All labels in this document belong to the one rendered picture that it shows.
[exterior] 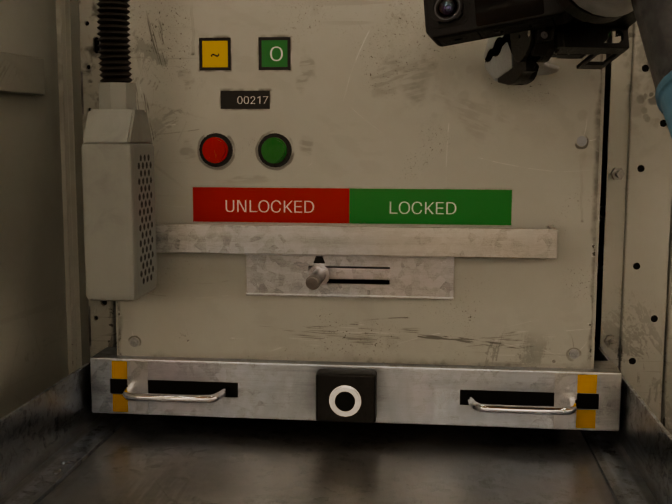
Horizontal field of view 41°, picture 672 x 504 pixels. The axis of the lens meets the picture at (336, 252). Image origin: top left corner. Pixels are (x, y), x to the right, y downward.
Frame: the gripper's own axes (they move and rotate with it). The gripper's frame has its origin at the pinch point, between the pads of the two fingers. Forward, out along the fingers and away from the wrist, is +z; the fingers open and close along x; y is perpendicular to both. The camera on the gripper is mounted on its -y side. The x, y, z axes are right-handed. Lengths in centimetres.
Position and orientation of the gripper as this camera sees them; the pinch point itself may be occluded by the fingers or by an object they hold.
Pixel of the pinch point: (487, 63)
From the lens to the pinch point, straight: 88.7
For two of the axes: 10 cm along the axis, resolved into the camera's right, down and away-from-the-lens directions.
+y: 9.9, -0.2, 1.6
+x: -0.4, -9.9, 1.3
